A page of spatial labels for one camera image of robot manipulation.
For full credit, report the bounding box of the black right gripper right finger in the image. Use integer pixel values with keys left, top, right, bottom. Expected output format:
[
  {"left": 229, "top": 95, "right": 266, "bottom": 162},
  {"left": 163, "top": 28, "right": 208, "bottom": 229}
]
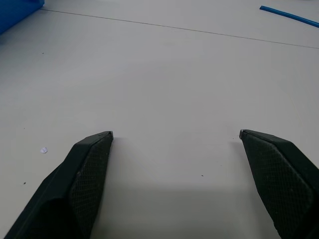
[{"left": 239, "top": 129, "right": 319, "bottom": 239}]

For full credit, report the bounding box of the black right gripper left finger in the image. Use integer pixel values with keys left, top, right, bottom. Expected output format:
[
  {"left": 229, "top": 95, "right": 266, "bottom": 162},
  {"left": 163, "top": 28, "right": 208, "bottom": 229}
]
[{"left": 4, "top": 130, "right": 115, "bottom": 239}]

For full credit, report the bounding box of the blue plastic box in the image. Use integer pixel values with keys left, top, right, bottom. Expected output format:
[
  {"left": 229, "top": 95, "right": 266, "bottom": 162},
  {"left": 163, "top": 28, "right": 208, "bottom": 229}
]
[{"left": 0, "top": 0, "right": 46, "bottom": 35}]

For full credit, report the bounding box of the blue strip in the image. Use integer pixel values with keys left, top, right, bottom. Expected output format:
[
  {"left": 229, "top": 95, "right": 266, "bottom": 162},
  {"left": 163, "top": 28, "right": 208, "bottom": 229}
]
[{"left": 259, "top": 5, "right": 319, "bottom": 28}]

